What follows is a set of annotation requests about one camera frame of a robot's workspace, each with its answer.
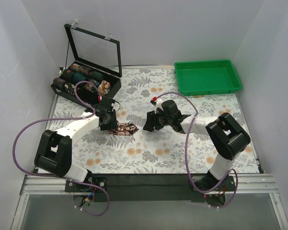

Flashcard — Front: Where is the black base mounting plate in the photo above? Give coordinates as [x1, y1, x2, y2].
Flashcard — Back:
[64, 173, 237, 204]

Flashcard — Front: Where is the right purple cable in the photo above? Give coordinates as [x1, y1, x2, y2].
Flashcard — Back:
[150, 92, 238, 209]

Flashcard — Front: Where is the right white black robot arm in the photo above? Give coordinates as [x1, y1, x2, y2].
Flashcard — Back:
[143, 97, 251, 191]

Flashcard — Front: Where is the rolled black floral tie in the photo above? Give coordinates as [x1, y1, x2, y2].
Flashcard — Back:
[63, 81, 80, 95]

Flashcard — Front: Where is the purple cable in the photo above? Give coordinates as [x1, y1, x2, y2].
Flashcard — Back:
[12, 81, 110, 217]
[150, 92, 238, 209]

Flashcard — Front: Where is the rolled navy floral tie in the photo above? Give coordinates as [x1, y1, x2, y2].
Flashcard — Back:
[84, 79, 100, 92]

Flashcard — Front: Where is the black floral necktie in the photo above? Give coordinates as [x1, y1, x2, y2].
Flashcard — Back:
[109, 123, 139, 136]

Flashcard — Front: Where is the rolled brown patterned tie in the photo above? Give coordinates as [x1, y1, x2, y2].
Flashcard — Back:
[70, 64, 92, 75]

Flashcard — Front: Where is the aluminium frame rail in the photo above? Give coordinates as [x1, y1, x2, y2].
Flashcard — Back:
[12, 173, 288, 230]

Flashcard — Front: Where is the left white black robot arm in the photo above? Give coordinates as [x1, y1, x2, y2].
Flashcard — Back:
[34, 97, 118, 192]

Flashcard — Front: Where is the green plastic tray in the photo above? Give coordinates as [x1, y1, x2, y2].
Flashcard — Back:
[174, 59, 242, 96]

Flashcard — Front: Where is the rolled cream red tie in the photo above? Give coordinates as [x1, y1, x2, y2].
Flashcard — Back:
[97, 80, 111, 95]

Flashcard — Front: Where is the black tie display box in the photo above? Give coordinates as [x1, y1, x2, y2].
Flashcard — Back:
[51, 23, 122, 105]

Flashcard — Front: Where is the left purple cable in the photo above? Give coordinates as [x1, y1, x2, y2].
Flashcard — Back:
[12, 81, 110, 217]

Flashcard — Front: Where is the rolled teal tie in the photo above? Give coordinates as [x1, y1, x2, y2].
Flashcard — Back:
[72, 72, 87, 85]

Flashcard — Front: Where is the floral patterned table mat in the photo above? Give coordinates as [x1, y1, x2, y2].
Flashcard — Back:
[37, 68, 260, 175]

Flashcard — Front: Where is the rolled dark purple tie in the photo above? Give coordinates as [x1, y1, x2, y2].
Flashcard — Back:
[53, 78, 65, 90]

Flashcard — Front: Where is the rolled dark green tie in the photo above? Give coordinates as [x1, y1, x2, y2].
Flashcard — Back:
[88, 70, 104, 82]

